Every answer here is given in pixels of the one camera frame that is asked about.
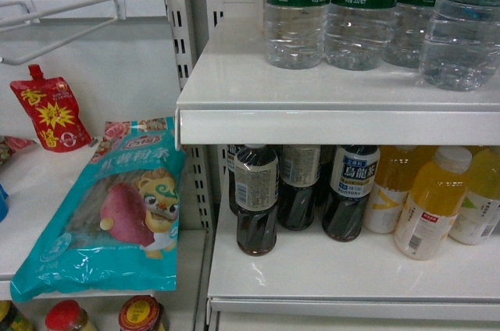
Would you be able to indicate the white shelf with water bottles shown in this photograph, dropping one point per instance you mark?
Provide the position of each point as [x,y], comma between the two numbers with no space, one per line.
[234,96]

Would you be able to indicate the lower white shelf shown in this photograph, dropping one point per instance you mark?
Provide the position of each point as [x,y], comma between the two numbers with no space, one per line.
[307,273]

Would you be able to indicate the water bottle barcode label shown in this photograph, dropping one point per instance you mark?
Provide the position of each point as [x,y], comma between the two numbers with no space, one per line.
[294,32]

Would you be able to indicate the water bottle centre green label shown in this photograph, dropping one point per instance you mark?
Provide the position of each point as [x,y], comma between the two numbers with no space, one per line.
[357,33]

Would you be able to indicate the blue label water bottle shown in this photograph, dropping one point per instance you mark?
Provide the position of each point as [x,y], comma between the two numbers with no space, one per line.
[461,45]

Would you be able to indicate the dark oolong tea bottle front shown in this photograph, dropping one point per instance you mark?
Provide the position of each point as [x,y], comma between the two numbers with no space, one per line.
[256,196]

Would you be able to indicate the middle dark tea bottle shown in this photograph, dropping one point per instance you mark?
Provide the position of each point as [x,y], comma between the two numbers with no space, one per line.
[299,173]

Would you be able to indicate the Suntory oolong tea bottle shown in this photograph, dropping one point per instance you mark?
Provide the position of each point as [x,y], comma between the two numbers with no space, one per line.
[351,181]

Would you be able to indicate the left orange juice bottle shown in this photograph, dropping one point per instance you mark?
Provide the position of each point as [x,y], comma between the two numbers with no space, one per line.
[396,172]

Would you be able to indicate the orange juice bottle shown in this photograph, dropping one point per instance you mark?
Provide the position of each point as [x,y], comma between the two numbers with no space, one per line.
[479,212]
[433,203]
[396,172]

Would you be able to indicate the teal sweet potato noodle bag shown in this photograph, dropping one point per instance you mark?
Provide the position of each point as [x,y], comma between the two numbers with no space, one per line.
[117,228]

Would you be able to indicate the front orange juice bottle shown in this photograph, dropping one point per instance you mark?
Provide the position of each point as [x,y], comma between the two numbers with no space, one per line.
[433,203]

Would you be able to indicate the dark lid sauce jar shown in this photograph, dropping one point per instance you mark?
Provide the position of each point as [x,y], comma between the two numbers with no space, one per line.
[142,313]

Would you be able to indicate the red sauce pouch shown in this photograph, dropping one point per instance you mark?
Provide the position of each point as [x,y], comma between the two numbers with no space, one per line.
[53,110]

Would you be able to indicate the right orange juice bottle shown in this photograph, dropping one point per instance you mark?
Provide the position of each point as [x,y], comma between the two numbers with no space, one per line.
[479,212]

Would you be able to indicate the red lid jar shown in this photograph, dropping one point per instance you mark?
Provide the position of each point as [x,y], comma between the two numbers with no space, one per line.
[68,315]

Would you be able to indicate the white wire hook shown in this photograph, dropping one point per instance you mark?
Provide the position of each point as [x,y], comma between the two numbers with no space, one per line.
[69,19]

